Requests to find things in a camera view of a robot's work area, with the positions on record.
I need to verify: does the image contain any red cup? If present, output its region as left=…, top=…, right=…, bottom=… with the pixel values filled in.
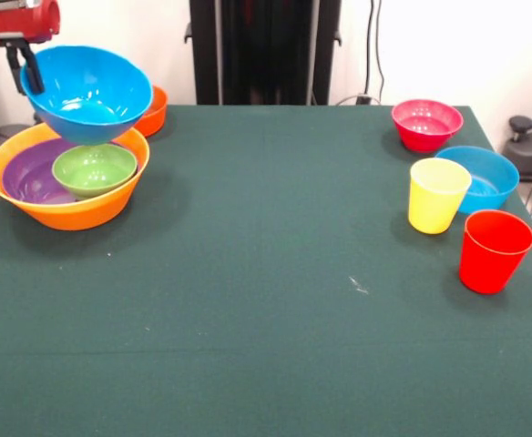
left=458, top=209, right=532, bottom=296

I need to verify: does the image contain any deep blue bowl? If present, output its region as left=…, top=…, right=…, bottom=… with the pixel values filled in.
left=19, top=44, right=154, bottom=147

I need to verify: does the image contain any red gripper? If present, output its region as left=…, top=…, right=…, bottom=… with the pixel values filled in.
left=0, top=0, right=62, bottom=97

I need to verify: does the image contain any small pink bowl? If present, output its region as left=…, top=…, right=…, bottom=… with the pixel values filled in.
left=392, top=98, right=466, bottom=155

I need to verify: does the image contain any large yellow bowl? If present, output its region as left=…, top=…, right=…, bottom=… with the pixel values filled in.
left=0, top=122, right=151, bottom=232

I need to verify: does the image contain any small green bowl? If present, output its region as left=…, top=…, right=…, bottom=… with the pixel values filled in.
left=51, top=143, right=138, bottom=200

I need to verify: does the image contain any black wall cable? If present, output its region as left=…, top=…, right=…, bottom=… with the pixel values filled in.
left=366, top=0, right=384, bottom=99

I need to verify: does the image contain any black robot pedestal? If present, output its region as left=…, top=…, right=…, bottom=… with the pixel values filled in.
left=184, top=0, right=343, bottom=107

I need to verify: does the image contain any purple bowl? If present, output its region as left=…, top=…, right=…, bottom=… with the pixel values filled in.
left=1, top=138, right=83, bottom=205

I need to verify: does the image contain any grey cable plug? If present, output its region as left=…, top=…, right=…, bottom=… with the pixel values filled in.
left=332, top=93, right=382, bottom=107

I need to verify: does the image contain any small orange bowl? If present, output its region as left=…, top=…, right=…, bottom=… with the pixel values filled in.
left=133, top=85, right=169, bottom=138

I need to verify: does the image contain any shallow blue bowl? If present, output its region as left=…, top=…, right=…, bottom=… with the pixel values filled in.
left=434, top=145, right=521, bottom=216

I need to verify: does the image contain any yellow cup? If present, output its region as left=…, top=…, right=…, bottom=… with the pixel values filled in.
left=407, top=158, right=473, bottom=236

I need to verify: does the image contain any dark green tablecloth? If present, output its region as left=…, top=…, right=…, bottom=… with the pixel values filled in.
left=0, top=103, right=532, bottom=437

